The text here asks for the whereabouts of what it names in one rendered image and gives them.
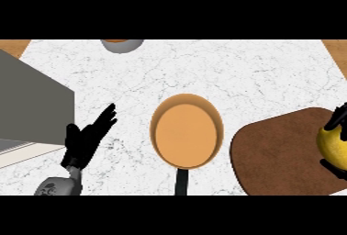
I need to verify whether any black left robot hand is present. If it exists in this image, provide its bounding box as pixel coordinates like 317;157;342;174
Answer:
58;103;119;171

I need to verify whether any orange pot with black handle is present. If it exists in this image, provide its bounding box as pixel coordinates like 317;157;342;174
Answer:
149;93;224;196

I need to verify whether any yellow lemon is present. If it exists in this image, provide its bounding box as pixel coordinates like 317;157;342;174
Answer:
314;124;347;172

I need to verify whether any large grey appliance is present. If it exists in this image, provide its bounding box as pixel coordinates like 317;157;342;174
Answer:
0;49;75;169

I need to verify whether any brown cutting board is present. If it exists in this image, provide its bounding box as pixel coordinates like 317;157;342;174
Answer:
228;106;347;196

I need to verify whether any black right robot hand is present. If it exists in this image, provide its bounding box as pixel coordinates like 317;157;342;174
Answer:
318;102;347;181

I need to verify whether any grey bowl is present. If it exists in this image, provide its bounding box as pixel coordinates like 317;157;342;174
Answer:
98;39;144;54

